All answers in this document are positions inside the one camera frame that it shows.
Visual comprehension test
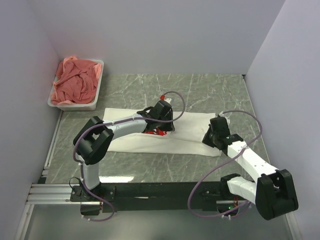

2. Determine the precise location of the white t shirt red print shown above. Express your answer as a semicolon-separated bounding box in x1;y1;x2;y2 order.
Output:
108;111;221;157

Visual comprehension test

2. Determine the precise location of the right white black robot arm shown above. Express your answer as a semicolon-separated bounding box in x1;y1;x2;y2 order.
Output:
202;116;299;220

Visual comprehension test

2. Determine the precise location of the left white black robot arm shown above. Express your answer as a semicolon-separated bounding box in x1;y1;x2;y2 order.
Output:
73;100;175;201

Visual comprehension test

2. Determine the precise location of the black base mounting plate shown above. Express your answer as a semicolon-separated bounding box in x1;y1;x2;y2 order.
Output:
70;181;244;216

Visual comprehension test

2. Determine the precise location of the pink t shirt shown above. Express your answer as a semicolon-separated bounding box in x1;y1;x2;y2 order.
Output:
50;54;103;106

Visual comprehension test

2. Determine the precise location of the white plastic bin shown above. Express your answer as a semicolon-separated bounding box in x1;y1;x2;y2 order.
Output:
47;58;105;112

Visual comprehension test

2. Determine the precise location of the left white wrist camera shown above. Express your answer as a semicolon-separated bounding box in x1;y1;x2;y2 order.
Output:
160;95;173;104

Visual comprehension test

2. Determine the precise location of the aluminium rail frame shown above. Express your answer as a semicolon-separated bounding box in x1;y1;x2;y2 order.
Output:
14;184;303;240

